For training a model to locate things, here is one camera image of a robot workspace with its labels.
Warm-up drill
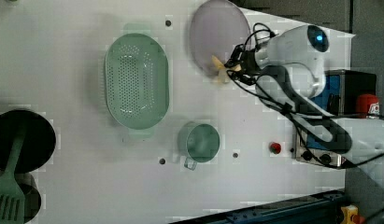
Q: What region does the strawberry toy near oven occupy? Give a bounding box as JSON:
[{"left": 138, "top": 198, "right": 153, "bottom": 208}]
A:
[{"left": 269, "top": 142, "right": 281, "bottom": 154}]

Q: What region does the peeled yellow toy banana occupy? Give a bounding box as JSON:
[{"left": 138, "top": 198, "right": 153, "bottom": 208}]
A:
[{"left": 211, "top": 55, "right": 230, "bottom": 84}]

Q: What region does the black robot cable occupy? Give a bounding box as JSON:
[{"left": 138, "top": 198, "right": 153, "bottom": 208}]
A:
[{"left": 226, "top": 21, "right": 384, "bottom": 171}]

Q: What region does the blue metal frame rail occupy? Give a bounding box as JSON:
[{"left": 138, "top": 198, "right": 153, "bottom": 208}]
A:
[{"left": 171, "top": 190, "right": 348, "bottom": 224}]

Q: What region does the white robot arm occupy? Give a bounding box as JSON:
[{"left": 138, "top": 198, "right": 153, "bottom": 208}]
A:
[{"left": 225, "top": 24, "right": 384, "bottom": 190}]

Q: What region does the grey round plate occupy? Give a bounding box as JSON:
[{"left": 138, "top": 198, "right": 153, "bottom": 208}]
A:
[{"left": 189, "top": 0, "right": 250, "bottom": 77}]

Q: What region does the small black round pan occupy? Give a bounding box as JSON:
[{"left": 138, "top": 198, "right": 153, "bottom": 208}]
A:
[{"left": 17, "top": 174, "right": 42, "bottom": 224}]

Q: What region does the red ketchup bottle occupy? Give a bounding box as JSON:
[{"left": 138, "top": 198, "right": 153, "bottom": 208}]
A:
[{"left": 356, "top": 94, "right": 379, "bottom": 119}]

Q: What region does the large black round pan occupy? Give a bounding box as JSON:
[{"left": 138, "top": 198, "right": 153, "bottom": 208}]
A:
[{"left": 0, "top": 109, "right": 56, "bottom": 174}]

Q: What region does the green perforated colander basket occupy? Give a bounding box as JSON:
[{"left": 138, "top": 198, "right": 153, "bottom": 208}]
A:
[{"left": 104, "top": 23, "right": 170, "bottom": 139}]

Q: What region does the silver black toaster oven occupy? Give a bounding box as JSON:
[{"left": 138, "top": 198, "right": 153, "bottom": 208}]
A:
[{"left": 292, "top": 70, "right": 378, "bottom": 169}]

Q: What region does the green metal mug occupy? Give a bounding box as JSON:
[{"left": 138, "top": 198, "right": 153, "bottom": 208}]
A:
[{"left": 178, "top": 122, "right": 220, "bottom": 171}]

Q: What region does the green slotted spatula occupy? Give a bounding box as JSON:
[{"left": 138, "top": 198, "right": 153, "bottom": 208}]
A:
[{"left": 0, "top": 127, "right": 26, "bottom": 224}]

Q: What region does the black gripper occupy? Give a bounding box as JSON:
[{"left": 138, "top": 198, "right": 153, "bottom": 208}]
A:
[{"left": 224, "top": 44, "right": 260, "bottom": 86}]

